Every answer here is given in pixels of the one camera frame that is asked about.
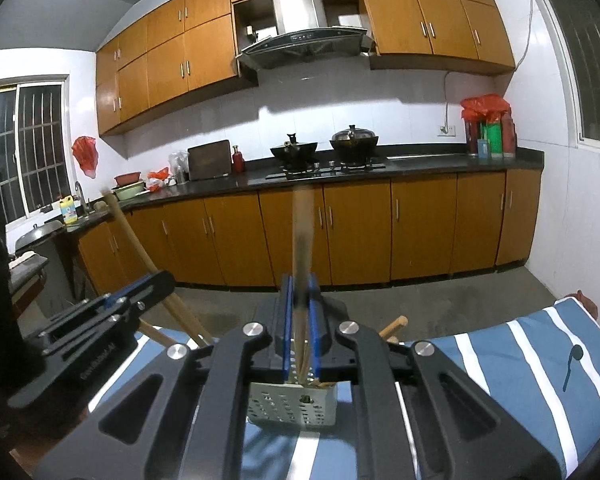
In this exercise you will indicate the steel faucet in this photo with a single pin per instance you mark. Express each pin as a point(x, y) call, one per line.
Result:
point(81, 195)

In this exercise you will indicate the red basin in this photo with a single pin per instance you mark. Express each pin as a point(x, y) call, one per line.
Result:
point(128, 178)

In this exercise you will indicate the white wall socket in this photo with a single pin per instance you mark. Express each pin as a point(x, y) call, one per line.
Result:
point(446, 131)

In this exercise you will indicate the clear plastic containers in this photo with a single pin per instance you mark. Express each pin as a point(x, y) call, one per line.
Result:
point(179, 167)

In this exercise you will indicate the green basin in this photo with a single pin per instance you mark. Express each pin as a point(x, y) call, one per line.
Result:
point(129, 190)

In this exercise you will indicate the yellow detergent bottle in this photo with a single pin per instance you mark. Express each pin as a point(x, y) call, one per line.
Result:
point(69, 211)

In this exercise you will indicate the small blue box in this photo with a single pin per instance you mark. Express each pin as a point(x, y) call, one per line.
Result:
point(483, 149)

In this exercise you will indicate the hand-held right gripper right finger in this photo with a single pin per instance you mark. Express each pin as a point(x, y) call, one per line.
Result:
point(314, 330)

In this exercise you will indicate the small red plastic bag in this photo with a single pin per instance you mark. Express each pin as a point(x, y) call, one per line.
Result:
point(158, 180)

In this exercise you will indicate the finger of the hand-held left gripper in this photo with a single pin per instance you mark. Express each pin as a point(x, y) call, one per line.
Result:
point(114, 300)
point(95, 330)

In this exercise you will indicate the barred window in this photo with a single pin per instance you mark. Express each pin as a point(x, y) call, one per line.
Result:
point(35, 150)

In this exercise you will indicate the green carton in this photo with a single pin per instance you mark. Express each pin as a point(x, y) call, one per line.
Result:
point(492, 139)

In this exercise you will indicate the hanging red plastic bag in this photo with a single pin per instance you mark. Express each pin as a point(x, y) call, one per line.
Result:
point(85, 155)

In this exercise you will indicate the dark cutting board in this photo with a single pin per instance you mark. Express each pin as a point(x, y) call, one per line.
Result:
point(209, 160)

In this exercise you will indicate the green perforated utensil holder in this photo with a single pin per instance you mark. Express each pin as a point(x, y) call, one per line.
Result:
point(290, 405)

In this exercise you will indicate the blue white striped tablecloth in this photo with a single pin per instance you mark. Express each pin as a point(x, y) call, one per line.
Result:
point(530, 360)

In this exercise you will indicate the grey metal pot lid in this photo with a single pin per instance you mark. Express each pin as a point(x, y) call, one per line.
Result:
point(40, 235)

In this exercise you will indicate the orange lower kitchen cabinets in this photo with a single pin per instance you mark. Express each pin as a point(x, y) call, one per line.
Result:
point(420, 225)

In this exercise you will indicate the tall red bottle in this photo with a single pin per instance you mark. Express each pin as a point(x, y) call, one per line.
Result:
point(471, 137)

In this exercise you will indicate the black wok with lid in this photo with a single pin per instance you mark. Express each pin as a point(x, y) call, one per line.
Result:
point(354, 141)

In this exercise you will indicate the steel range hood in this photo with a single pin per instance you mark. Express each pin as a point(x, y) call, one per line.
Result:
point(300, 42)

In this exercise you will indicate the black kitchen countertop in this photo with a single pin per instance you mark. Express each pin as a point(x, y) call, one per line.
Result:
point(430, 162)

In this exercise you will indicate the black gas stove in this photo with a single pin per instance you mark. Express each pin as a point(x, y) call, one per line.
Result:
point(330, 170)

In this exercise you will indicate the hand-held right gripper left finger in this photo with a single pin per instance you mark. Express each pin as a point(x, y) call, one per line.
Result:
point(289, 330)

